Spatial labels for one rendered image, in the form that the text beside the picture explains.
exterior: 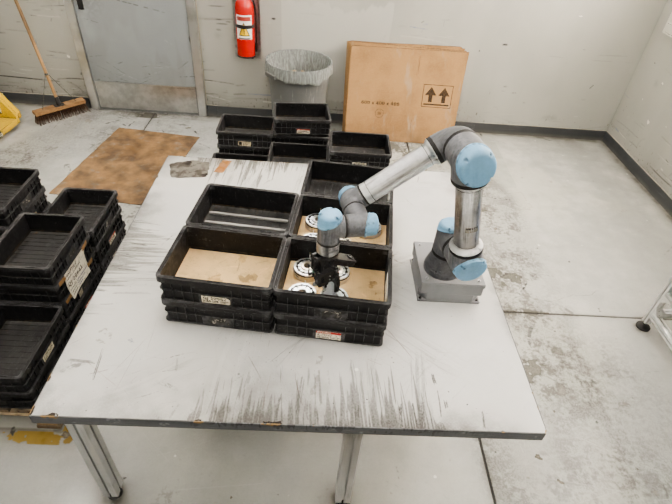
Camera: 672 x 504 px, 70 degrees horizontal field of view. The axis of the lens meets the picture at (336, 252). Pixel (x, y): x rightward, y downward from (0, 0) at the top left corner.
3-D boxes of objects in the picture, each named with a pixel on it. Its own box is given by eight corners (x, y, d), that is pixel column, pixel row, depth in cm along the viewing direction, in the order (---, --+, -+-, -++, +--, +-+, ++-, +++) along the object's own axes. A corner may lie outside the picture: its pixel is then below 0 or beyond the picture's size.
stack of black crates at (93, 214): (80, 234, 297) (64, 186, 275) (130, 236, 298) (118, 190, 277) (51, 278, 266) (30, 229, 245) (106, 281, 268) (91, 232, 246)
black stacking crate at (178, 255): (286, 260, 191) (287, 237, 184) (271, 315, 168) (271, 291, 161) (188, 248, 192) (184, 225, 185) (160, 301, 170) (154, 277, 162)
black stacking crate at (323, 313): (387, 271, 190) (392, 249, 183) (386, 329, 167) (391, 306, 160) (287, 260, 191) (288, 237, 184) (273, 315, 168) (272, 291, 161)
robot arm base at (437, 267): (453, 254, 202) (459, 236, 195) (466, 279, 190) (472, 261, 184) (418, 256, 199) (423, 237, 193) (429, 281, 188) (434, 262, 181)
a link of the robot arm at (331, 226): (347, 219, 147) (319, 221, 145) (344, 247, 154) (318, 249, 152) (342, 204, 153) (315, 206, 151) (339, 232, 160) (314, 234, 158)
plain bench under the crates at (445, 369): (429, 264, 320) (453, 172, 275) (488, 524, 198) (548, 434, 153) (184, 252, 313) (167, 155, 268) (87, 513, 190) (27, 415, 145)
